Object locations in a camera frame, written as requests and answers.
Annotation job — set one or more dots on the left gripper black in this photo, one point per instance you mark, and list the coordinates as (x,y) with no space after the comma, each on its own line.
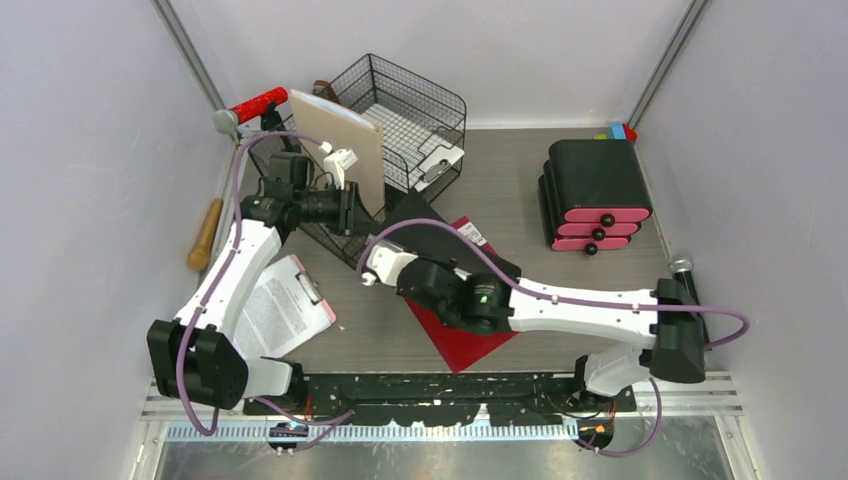
(352,218)

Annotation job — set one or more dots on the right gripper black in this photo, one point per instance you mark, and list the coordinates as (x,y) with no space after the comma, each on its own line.
(449,267)

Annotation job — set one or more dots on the beige folder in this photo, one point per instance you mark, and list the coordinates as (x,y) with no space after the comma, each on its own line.
(343,129)

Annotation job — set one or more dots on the black pink drawer cabinet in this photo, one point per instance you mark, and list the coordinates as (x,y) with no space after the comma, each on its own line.
(592,195)

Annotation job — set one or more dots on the black clip file folder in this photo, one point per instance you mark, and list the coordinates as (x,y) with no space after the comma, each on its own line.
(428,240)

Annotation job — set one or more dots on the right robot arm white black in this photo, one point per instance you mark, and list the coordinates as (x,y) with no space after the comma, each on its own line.
(656,331)

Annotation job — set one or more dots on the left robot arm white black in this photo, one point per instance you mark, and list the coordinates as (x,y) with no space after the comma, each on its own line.
(194,356)

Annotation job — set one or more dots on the red notebook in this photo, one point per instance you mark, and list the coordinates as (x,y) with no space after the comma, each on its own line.
(460,349)

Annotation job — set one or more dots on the pink clipboard with paper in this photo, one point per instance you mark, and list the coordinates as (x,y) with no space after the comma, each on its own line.
(284,311)

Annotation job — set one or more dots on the brown object behind organizer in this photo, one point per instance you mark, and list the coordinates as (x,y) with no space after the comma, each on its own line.
(324,90)

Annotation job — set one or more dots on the wooden stick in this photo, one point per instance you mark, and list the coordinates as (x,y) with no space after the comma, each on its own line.
(199,255)

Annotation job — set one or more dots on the red glitter microphone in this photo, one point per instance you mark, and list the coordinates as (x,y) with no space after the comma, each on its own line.
(263,106)

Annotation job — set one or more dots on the colourful toy blocks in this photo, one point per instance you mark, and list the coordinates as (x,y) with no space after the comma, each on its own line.
(618,131)

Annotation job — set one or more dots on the black microphone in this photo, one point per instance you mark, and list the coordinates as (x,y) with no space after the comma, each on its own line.
(681,267)

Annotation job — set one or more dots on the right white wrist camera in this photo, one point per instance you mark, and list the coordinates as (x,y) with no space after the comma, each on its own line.
(384,264)

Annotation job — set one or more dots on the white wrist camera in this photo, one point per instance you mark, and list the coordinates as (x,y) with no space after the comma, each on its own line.
(337,163)
(384,264)

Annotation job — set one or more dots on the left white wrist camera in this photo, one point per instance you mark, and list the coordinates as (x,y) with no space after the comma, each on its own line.
(337,163)

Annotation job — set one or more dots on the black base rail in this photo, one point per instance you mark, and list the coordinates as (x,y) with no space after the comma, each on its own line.
(441,399)

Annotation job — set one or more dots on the black wire mesh organizer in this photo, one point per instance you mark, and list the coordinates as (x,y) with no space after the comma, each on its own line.
(375,80)

